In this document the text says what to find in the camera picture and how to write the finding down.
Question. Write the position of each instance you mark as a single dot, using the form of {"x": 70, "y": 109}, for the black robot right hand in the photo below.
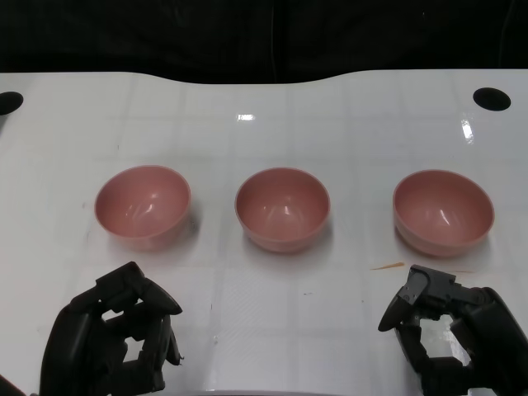
{"x": 495, "y": 330}

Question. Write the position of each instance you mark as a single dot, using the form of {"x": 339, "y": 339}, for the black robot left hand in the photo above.
{"x": 82, "y": 350}

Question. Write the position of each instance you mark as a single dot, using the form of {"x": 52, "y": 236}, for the pink plastic bowl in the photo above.
{"x": 142, "y": 206}
{"x": 282, "y": 210}
{"x": 443, "y": 214}

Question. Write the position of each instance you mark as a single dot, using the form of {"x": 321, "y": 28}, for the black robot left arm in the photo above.
{"x": 5, "y": 389}

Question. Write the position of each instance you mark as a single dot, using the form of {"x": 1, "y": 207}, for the black backdrop cloth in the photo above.
{"x": 165, "y": 33}

